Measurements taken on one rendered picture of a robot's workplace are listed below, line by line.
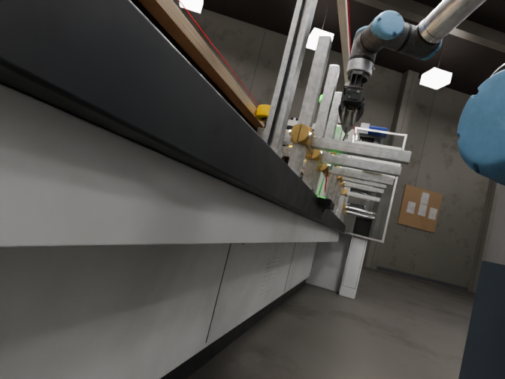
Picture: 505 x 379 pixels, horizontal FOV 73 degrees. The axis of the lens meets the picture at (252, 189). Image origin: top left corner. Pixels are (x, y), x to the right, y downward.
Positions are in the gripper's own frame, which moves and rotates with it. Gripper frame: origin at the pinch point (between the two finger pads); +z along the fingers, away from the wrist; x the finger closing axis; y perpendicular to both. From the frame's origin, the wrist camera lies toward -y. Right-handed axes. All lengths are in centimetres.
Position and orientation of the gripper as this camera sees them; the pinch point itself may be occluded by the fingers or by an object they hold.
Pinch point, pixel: (346, 130)
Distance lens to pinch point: 132.3
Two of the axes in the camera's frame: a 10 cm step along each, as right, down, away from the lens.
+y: -3.0, -1.4, -9.4
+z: -2.4, 9.7, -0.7
